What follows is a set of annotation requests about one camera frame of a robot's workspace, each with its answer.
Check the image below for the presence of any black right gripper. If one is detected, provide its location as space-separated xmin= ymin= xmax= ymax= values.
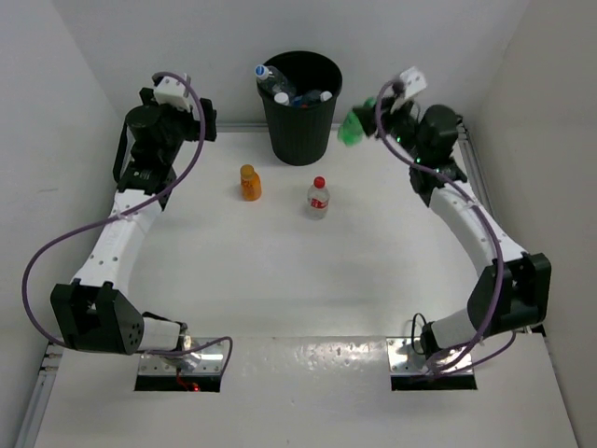
xmin=355 ymin=94 xmax=427 ymax=163

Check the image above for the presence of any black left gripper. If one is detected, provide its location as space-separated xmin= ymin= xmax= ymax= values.
xmin=139 ymin=87 xmax=214 ymax=164

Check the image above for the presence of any green plastic soda bottle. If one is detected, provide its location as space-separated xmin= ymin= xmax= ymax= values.
xmin=338 ymin=97 xmax=377 ymax=147

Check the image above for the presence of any blue-label water bottle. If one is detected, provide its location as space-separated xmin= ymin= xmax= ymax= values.
xmin=292 ymin=90 xmax=333 ymax=107

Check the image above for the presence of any small red-label cola bottle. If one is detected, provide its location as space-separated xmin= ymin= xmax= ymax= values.
xmin=307 ymin=176 xmax=330 ymax=219

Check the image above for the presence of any tall clear blue-cap bottle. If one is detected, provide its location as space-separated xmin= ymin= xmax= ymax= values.
xmin=255 ymin=64 xmax=297 ymax=97

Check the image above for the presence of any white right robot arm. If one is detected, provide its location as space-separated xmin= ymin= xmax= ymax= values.
xmin=338 ymin=96 xmax=551 ymax=376

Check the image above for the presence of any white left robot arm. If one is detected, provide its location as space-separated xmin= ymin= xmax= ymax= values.
xmin=50 ymin=88 xmax=216 ymax=355

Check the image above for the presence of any black plastic waste bin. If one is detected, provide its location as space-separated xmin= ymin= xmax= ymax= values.
xmin=257 ymin=50 xmax=342 ymax=166

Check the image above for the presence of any white-cap bottle in bin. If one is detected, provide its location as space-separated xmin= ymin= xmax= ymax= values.
xmin=274 ymin=91 xmax=290 ymax=105

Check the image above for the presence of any orange juice bottle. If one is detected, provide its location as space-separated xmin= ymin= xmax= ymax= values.
xmin=240 ymin=164 xmax=262 ymax=202

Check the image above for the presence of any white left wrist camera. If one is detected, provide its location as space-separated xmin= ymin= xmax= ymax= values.
xmin=153 ymin=77 xmax=192 ymax=113

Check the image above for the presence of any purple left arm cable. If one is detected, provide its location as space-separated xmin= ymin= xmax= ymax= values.
xmin=21 ymin=70 xmax=234 ymax=374

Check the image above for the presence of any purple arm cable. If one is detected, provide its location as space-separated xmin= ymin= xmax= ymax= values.
xmin=375 ymin=79 xmax=517 ymax=377
xmin=21 ymin=70 xmax=234 ymax=374

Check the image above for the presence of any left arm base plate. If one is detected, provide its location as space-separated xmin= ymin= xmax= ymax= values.
xmin=137 ymin=337 xmax=228 ymax=376

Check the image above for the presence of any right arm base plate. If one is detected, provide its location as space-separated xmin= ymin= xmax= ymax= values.
xmin=386 ymin=336 xmax=476 ymax=375

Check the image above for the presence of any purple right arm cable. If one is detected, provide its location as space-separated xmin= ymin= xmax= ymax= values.
xmin=375 ymin=79 xmax=517 ymax=377

